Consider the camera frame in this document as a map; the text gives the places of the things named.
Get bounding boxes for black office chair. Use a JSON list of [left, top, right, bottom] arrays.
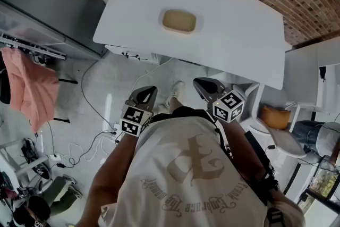
[[294, 119, 340, 166]]

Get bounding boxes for person's right forearm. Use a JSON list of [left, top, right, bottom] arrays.
[[224, 118, 266, 189]]

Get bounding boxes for white power strip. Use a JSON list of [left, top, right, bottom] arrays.
[[112, 123, 122, 145]]

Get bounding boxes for person's left forearm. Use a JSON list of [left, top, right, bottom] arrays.
[[79, 132, 139, 203]]

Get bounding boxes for grey partition panel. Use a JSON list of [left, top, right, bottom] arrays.
[[0, 0, 107, 60]]

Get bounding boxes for person's white printed shirt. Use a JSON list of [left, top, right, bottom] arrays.
[[98, 114, 306, 227]]

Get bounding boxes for person's white shoe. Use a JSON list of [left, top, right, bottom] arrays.
[[165, 80, 185, 108]]

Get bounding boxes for pink cloth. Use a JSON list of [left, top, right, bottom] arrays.
[[1, 46, 61, 133]]

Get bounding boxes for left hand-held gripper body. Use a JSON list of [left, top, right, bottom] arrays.
[[119, 100, 154, 138]]

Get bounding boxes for black floor cable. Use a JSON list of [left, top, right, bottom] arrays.
[[80, 60, 118, 130]]

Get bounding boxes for white chair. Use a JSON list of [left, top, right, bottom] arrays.
[[246, 113, 307, 159]]

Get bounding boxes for beige sponge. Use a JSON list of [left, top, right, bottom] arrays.
[[161, 9, 198, 34]]

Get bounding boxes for orange cushion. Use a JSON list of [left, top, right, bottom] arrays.
[[259, 105, 292, 130]]

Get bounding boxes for black arm strap harness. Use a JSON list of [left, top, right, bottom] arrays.
[[243, 130, 280, 206]]

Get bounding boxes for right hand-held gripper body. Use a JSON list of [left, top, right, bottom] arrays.
[[205, 87, 245, 123]]

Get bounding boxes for metal rail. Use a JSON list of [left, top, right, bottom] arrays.
[[0, 32, 67, 60]]

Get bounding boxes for person's black shorts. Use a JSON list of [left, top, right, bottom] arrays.
[[150, 105, 216, 123]]

